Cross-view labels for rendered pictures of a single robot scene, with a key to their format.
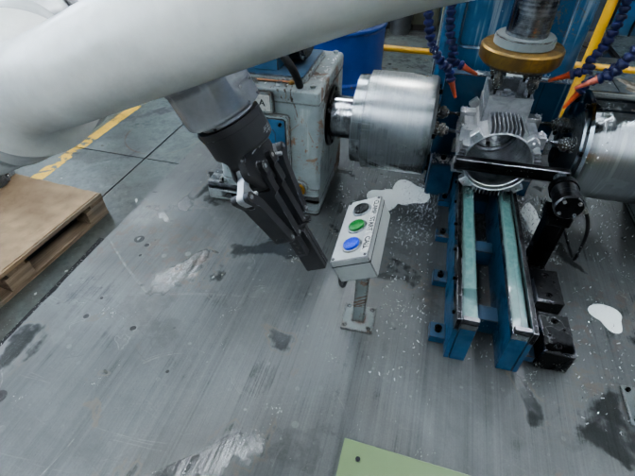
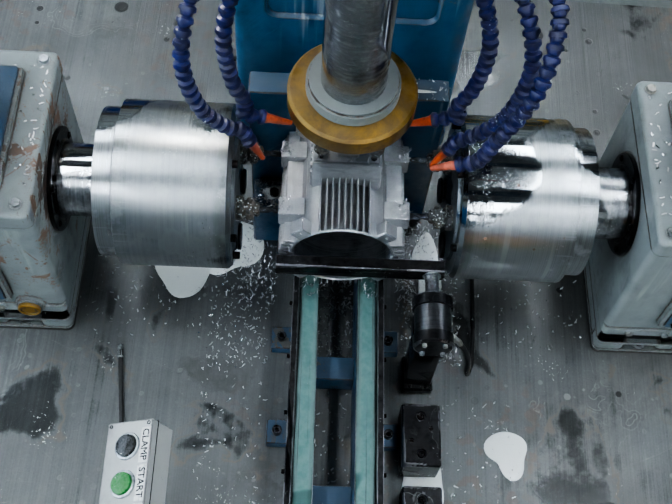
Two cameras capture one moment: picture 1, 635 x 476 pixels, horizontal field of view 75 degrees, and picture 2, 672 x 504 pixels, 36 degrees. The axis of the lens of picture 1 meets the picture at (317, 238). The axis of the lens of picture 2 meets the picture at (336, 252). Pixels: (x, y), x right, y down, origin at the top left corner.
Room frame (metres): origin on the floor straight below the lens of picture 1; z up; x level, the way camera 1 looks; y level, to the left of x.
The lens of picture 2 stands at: (0.17, -0.19, 2.37)
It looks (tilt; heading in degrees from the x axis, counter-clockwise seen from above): 62 degrees down; 342
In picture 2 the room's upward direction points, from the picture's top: 6 degrees clockwise
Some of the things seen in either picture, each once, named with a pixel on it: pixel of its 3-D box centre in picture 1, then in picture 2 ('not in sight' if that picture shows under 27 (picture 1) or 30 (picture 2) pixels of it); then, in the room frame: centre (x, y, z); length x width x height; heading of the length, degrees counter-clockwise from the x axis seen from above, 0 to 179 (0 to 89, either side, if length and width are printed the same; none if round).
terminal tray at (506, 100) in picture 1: (505, 101); (346, 144); (0.99, -0.46, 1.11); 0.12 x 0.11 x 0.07; 166
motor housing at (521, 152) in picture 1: (494, 143); (342, 199); (0.95, -0.45, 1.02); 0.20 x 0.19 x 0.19; 166
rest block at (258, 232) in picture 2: (439, 173); (274, 209); (1.04, -0.37, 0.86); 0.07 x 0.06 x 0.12; 76
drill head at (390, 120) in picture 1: (376, 120); (141, 182); (1.03, -0.16, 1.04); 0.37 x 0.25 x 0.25; 76
